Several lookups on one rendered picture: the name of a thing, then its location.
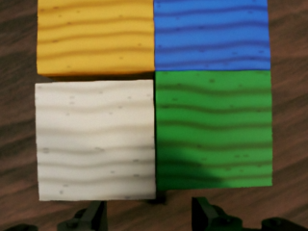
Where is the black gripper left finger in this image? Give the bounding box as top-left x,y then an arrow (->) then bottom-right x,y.
4,200 -> 108,231

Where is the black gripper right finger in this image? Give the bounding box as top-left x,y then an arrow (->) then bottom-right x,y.
192,196 -> 308,231

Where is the white cube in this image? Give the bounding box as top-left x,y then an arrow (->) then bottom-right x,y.
36,80 -> 156,200

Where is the yellow cube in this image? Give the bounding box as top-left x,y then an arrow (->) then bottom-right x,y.
38,0 -> 155,83

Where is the green cube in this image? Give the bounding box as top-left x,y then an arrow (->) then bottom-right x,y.
153,70 -> 272,191

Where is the blue cube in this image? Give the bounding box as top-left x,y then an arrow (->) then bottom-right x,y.
153,0 -> 270,76

